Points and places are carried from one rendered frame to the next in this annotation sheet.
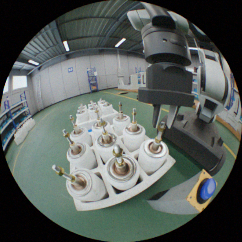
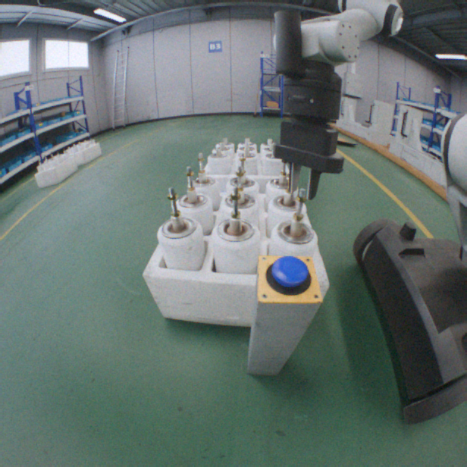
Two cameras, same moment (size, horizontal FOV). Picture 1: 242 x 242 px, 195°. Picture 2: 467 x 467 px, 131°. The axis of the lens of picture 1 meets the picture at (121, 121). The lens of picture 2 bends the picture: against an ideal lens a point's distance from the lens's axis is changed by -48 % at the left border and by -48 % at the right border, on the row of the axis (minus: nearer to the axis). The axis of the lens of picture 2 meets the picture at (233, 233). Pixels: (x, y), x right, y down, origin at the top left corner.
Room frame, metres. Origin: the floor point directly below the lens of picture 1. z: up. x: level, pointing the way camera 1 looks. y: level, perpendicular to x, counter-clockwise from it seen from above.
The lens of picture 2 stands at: (-0.22, -0.15, 0.49)
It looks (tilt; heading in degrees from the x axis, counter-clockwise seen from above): 37 degrees down; 29
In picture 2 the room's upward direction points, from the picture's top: 1 degrees counter-clockwise
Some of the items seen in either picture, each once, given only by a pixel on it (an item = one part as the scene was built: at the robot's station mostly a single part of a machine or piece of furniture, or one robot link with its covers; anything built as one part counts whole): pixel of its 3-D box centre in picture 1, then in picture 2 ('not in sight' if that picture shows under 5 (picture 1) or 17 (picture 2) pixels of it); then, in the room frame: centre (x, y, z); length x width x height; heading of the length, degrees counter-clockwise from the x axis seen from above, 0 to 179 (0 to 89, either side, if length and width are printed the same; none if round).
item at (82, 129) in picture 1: (77, 131); (202, 181); (0.24, 0.21, 0.25); 0.08 x 0.08 x 0.01
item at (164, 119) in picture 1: (165, 126); (379, 246); (0.40, -0.37, 0.10); 0.20 x 0.05 x 0.20; 114
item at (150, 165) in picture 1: (149, 161); (288, 264); (0.12, -0.10, 0.16); 0.10 x 0.10 x 0.18
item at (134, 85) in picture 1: (127, 82); (365, 117); (4.19, -0.60, 0.45); 1.61 x 0.57 x 0.74; 24
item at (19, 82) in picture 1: (19, 81); (67, 54); (2.15, 6.39, 2.95); 1.90 x 0.08 x 1.00; 24
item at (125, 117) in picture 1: (121, 118); (282, 183); (0.34, 0.00, 0.25); 0.08 x 0.08 x 0.01
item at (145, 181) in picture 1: (113, 160); (239, 250); (0.18, 0.06, 0.09); 0.39 x 0.39 x 0.18; 23
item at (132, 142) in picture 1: (133, 143); (283, 233); (0.23, -0.05, 0.16); 0.10 x 0.10 x 0.18
